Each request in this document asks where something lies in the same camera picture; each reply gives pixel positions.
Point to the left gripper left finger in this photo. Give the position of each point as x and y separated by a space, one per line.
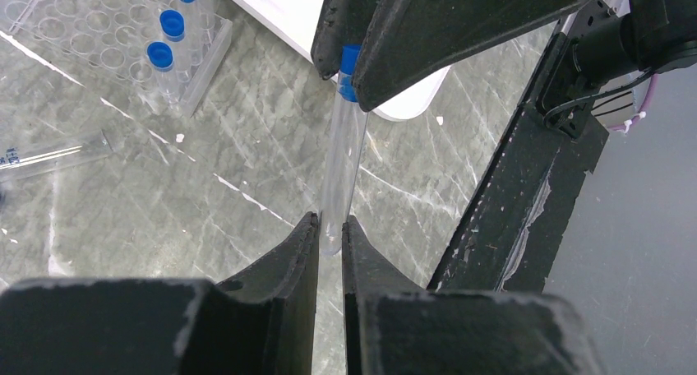
258 321

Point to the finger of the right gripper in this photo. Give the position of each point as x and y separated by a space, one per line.
408 40
346 22

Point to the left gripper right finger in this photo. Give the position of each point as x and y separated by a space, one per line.
393 326

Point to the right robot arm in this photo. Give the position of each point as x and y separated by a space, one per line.
512 228

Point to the white tray lid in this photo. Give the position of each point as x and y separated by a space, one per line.
294 21

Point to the clear test tube rack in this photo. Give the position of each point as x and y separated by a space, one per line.
111 37

